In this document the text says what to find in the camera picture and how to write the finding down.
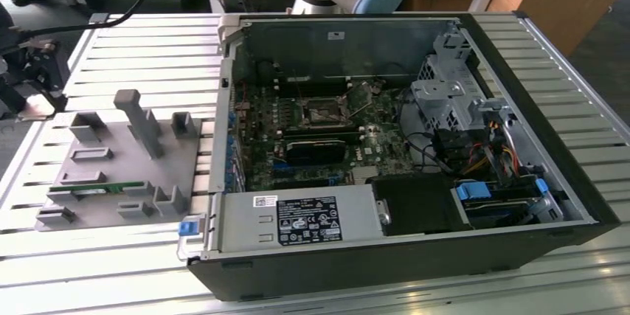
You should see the silver drive cage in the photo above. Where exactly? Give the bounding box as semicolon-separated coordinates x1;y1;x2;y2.
408;32;494;134

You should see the green motherboard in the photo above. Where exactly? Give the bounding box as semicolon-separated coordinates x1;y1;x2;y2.
227;82;434;193

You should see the CPU socket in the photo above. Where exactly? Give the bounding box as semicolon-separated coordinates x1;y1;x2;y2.
298;97;355;128

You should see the black open PC case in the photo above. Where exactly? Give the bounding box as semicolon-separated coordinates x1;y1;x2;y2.
185;11;622;303

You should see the silver power supply unit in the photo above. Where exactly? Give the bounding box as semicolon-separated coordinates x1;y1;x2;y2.
217;183;386;254

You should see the yellow red wire bundle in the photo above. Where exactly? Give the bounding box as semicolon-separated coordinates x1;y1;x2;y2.
460;122;523;184

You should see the silver chipset heatsink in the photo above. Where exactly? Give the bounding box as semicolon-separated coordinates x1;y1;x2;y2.
351;166;379;184

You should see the blue disk carrier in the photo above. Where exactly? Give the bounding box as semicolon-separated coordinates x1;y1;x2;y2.
455;179;492;202

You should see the metal socket cover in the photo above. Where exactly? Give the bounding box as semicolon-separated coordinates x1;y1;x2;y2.
343;80;384;110

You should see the grey parts rack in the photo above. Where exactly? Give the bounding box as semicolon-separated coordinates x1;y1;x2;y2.
36;89;204;234

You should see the black plastic shroud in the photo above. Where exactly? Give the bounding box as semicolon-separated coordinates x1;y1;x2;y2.
370;173;471;237

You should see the black wire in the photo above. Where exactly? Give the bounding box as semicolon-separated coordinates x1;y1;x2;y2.
402;131;447;173

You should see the black graphics card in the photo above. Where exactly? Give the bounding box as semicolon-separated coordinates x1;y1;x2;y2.
283;139;348;165

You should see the green RAM stick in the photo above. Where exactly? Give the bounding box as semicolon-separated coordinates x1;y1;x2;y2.
51;181;148;195

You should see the metal locking lever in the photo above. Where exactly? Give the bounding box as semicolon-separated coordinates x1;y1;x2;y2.
351;91;376;117

